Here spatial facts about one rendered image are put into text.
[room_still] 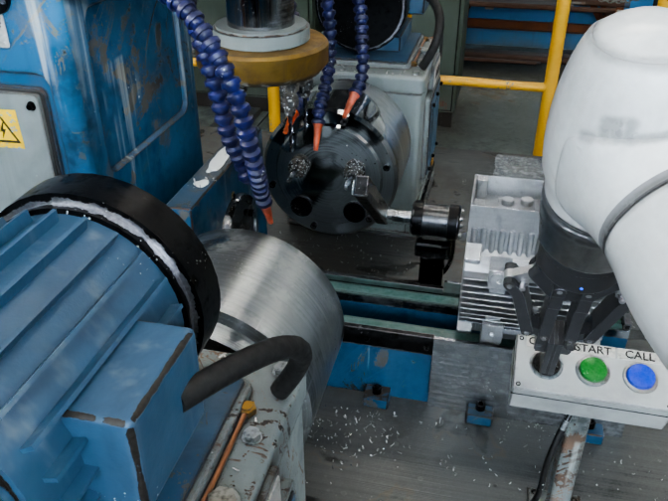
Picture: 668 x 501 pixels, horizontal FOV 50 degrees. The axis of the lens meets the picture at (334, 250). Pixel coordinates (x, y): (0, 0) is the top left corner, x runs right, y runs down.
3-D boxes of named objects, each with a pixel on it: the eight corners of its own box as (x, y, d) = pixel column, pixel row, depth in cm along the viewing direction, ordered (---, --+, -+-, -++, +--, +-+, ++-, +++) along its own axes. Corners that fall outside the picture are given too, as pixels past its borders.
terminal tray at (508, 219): (464, 251, 100) (470, 206, 96) (470, 216, 109) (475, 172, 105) (554, 261, 98) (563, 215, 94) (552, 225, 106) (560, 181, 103)
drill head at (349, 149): (250, 250, 131) (242, 119, 118) (309, 160, 165) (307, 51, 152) (387, 266, 126) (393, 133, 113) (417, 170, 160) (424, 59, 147)
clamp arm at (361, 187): (372, 223, 124) (348, 195, 99) (375, 206, 124) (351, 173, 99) (393, 225, 123) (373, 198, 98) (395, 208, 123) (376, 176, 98)
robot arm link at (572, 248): (546, 144, 60) (536, 191, 65) (540, 231, 55) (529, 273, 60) (661, 155, 58) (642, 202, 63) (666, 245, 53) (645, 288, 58)
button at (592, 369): (577, 385, 80) (580, 378, 78) (577, 361, 82) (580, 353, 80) (604, 389, 79) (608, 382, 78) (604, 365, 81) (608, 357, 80)
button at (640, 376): (623, 392, 79) (627, 385, 77) (623, 367, 81) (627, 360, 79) (652, 396, 78) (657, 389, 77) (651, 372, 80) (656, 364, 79)
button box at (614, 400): (507, 406, 83) (512, 387, 79) (511, 352, 87) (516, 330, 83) (663, 430, 80) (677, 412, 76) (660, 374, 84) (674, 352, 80)
